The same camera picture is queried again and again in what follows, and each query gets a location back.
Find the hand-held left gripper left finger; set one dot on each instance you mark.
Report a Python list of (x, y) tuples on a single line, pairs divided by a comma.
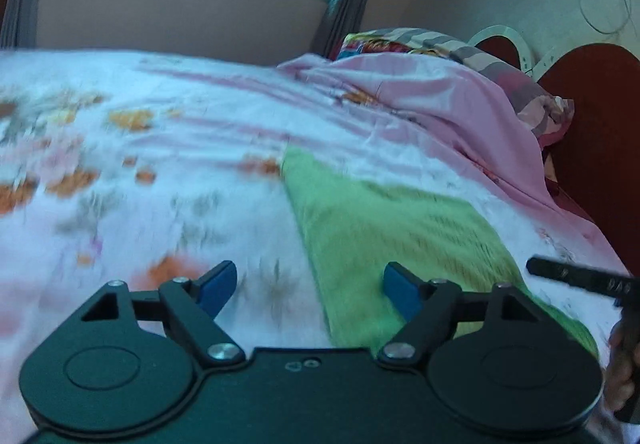
[(217, 288)]

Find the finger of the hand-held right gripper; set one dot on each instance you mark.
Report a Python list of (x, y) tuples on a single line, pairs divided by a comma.
[(575, 274)]

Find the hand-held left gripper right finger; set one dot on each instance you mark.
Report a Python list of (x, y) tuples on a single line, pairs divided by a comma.
[(402, 291)]

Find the green cloth garment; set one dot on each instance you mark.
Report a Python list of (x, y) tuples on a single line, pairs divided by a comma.
[(400, 224)]

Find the person's right hand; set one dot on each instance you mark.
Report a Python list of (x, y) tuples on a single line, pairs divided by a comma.
[(622, 369)]

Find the brown and white headboard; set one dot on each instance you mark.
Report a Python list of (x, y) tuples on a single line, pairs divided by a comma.
[(600, 124)]

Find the white floral bed sheet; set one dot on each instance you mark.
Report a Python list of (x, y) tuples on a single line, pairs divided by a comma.
[(150, 149)]

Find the pink blanket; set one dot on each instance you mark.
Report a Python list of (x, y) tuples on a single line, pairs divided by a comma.
[(450, 104)]

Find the colourful striped pillow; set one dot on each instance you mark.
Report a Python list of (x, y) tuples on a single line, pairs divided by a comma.
[(475, 54)]

